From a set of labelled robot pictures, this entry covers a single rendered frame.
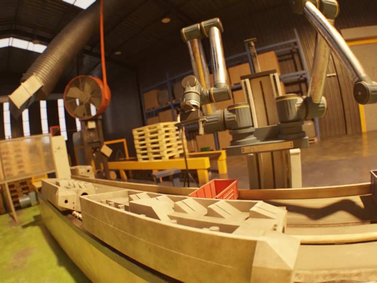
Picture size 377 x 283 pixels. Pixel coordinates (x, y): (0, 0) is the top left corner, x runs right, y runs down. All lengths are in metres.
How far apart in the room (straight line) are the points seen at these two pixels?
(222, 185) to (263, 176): 0.77
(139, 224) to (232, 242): 0.34
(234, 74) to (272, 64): 2.09
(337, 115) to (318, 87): 9.25
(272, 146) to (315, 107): 0.51
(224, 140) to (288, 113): 8.78
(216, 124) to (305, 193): 0.94
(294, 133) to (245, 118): 0.43
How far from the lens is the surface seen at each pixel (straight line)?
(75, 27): 7.23
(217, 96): 1.30
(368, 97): 0.98
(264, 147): 1.57
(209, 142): 10.70
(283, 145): 1.56
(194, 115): 1.10
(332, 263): 0.77
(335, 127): 10.84
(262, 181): 2.00
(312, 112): 1.71
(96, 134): 5.87
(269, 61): 9.72
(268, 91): 1.98
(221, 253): 0.50
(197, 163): 4.44
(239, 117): 1.62
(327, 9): 1.50
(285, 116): 1.58
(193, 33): 1.79
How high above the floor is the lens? 1.26
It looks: 3 degrees down
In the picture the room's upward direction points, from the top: 9 degrees counter-clockwise
